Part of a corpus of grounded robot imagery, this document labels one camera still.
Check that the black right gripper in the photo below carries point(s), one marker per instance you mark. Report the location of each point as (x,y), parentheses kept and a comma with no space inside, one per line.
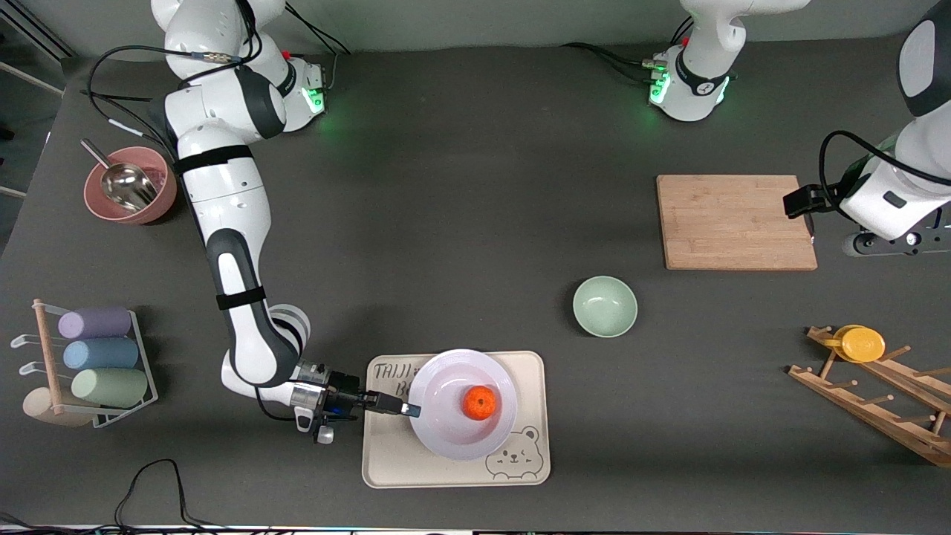
(344,386)

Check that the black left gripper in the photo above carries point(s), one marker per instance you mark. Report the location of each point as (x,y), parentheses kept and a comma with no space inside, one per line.
(801,201)

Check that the white round plate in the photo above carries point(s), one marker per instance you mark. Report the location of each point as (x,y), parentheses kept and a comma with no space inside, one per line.
(446,431)

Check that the orange fruit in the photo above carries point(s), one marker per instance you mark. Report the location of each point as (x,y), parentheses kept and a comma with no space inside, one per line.
(479,403)

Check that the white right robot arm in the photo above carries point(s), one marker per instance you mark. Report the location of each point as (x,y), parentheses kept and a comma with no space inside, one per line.
(230,208)

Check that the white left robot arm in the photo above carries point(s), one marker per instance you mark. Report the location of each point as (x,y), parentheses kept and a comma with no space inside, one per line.
(891,200)

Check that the beige bear print tray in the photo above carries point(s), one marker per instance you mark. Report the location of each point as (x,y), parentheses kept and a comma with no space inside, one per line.
(386,461)

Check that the wooden cutting board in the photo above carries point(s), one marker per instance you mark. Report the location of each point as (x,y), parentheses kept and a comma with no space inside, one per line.
(728,223)

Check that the yellow cup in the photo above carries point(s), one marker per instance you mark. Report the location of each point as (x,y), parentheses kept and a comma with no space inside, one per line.
(862,345)

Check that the light green bowl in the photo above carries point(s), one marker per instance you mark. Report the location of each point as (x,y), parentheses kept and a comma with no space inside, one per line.
(605,306)

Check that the wooden dish rack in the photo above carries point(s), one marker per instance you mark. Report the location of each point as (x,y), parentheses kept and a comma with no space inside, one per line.
(877,412)

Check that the green cup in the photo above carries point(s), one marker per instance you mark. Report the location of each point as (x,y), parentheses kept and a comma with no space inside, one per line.
(110,387)

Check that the blue cup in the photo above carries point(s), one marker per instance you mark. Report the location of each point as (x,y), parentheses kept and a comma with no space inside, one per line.
(100,354)

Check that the purple cup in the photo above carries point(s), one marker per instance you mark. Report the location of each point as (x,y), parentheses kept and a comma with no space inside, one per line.
(95,323)

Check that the pink bowl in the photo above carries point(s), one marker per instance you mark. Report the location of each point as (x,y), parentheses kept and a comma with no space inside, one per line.
(165,189)

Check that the metal scoop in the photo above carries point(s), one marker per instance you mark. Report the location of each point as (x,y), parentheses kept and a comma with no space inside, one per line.
(126,186)

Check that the beige cup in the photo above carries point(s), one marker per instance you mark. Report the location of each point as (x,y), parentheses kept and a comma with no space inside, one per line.
(37,407)

